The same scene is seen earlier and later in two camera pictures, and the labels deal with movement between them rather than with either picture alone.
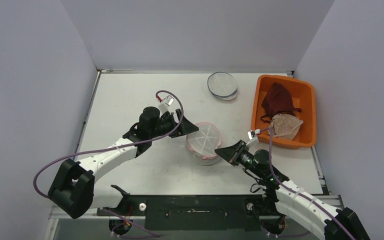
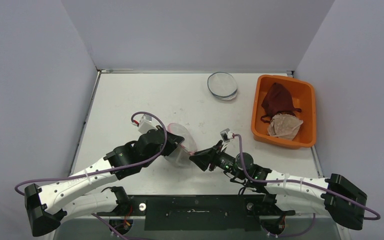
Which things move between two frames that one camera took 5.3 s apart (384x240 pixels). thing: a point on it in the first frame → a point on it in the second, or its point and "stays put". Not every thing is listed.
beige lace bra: [285, 126] stays put
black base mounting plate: [196, 212] stays put
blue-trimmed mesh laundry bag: [222, 85] stays put
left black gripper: [186, 128] → [172, 141]
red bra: [278, 100] stays put
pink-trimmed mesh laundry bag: [201, 145] → [179, 157]
